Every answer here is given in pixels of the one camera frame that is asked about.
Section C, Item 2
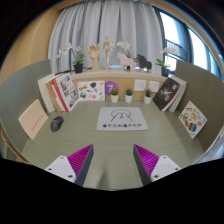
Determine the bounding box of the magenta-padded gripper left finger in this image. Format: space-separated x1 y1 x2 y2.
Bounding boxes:
44 144 95 187

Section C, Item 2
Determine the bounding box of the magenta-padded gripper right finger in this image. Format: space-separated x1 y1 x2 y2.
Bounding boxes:
133 143 182 186

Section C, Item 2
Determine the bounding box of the black computer mouse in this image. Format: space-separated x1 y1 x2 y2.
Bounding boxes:
50 115 65 132

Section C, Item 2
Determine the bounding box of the white printed mouse pad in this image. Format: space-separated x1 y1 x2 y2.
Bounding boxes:
96 106 149 132

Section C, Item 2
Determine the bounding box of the white card with stickers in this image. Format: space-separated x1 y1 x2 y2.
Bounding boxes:
178 100 208 140

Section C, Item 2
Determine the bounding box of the beige paperback book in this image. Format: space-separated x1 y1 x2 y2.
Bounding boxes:
18 99 49 140

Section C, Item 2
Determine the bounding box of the succulent in white pot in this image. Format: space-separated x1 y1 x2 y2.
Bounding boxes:
143 88 153 105
124 88 134 104
110 88 120 104

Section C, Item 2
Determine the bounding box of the red-spined book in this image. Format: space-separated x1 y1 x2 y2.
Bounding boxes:
50 78 69 113

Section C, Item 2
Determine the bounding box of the black-cover book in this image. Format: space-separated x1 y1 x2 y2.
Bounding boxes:
152 77 182 112

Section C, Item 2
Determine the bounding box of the thick white book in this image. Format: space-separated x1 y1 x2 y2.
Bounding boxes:
37 73 58 114

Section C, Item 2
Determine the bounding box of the photo-cover white book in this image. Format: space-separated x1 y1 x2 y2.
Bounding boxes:
53 73 80 113

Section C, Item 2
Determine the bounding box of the white sticker sheet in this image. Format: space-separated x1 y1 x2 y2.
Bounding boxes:
77 80 106 102

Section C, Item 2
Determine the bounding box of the purple round number sign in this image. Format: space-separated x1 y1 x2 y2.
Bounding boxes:
104 80 119 97

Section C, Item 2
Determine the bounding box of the white orchid in black pot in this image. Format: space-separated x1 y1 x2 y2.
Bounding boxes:
55 43 85 74
115 40 139 71
155 46 181 78

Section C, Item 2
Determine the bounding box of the light wooden desk ledge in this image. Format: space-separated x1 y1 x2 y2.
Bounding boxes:
68 67 169 101

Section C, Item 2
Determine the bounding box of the black horse figurine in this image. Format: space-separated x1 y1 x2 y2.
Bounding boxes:
136 54 153 72

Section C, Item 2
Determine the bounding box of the pink horse figurine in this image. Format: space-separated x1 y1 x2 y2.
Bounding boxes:
116 52 136 72

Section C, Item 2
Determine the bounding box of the wooden hand model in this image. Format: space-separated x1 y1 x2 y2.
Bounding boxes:
87 42 101 73

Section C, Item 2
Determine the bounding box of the window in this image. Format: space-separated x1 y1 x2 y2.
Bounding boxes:
156 9 224 81

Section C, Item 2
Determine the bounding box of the wooden artist mannequin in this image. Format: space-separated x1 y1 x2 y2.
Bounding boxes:
102 35 116 70

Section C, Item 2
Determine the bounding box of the light grey curtain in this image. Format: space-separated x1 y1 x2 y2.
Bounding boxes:
48 0 164 75

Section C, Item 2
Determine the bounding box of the white wall socket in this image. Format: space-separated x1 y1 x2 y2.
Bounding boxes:
133 79 147 92
148 80 160 93

